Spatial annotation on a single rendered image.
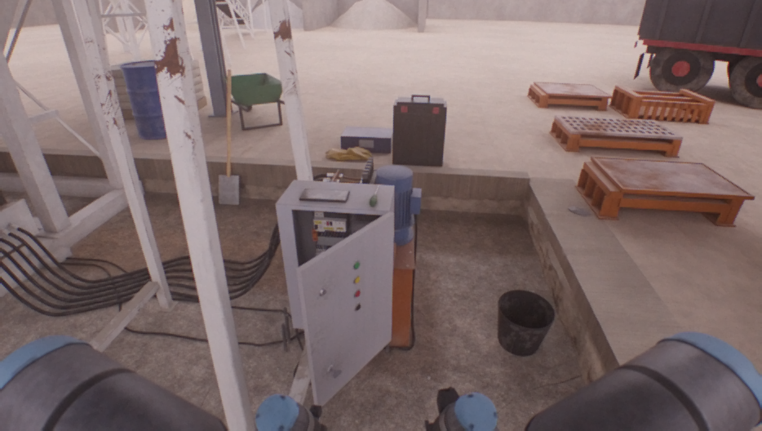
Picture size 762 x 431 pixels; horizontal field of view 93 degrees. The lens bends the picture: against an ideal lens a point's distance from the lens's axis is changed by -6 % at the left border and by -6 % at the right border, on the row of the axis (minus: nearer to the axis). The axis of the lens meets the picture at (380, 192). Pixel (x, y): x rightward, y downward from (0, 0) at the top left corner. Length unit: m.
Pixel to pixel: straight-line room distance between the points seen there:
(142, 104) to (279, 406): 4.74
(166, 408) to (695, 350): 0.56
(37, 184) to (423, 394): 3.29
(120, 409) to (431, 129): 3.53
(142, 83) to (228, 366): 4.38
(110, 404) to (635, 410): 0.50
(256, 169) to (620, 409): 3.85
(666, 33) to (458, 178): 6.18
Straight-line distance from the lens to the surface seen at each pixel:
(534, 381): 2.50
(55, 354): 0.55
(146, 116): 5.43
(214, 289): 1.18
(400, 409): 2.26
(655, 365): 0.52
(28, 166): 3.93
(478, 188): 3.80
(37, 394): 0.52
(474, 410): 1.00
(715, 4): 9.05
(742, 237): 3.93
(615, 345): 2.37
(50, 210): 4.06
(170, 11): 1.05
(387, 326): 1.59
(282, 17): 1.82
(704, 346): 0.57
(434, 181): 3.74
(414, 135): 3.80
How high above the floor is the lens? 1.90
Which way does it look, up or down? 27 degrees down
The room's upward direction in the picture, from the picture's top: straight up
